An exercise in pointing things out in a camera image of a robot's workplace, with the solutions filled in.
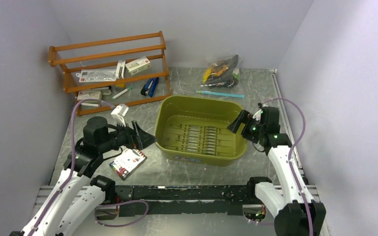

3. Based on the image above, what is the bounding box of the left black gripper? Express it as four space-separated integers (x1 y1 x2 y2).
98 119 158 153

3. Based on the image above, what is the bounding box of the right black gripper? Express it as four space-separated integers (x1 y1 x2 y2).
226 110 264 144

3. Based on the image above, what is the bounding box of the olive green plastic bin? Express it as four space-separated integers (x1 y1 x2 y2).
154 95 248 166

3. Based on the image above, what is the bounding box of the clear zip top bag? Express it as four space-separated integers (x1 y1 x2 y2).
201 55 241 88

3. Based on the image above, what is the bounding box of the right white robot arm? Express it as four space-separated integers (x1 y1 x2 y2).
227 106 326 236

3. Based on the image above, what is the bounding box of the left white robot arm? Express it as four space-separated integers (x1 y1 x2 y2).
11 116 157 236

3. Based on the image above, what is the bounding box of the colourful marker box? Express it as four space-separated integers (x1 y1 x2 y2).
109 149 147 180

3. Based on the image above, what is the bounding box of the blue stapler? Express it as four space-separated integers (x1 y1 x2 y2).
140 77 159 97

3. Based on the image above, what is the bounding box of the green white marker pen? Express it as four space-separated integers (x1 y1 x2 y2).
112 86 132 99

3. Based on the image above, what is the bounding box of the white green box on shelf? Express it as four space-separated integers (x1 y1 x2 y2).
125 56 151 76

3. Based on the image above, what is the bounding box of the orange wooden shelf rack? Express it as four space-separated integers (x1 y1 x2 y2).
48 31 172 106

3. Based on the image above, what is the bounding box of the white box lower shelf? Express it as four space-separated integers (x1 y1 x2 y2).
76 90 102 101

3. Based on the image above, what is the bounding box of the small white upright box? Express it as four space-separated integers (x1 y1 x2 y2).
115 60 126 79

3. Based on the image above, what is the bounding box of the clear blister pack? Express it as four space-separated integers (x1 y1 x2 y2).
76 69 116 83

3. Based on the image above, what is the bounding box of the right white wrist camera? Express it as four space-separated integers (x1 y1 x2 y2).
252 109 263 121

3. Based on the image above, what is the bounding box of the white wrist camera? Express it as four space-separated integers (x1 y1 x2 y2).
252 109 263 121
110 104 129 126

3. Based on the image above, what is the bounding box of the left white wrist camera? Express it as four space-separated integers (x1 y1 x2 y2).
110 104 129 126

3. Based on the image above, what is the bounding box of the aluminium frame rail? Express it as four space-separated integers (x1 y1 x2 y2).
269 69 319 202

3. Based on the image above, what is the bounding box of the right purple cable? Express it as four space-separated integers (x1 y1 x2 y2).
260 97 314 236

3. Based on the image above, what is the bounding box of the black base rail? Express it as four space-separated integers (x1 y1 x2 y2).
102 185 263 217

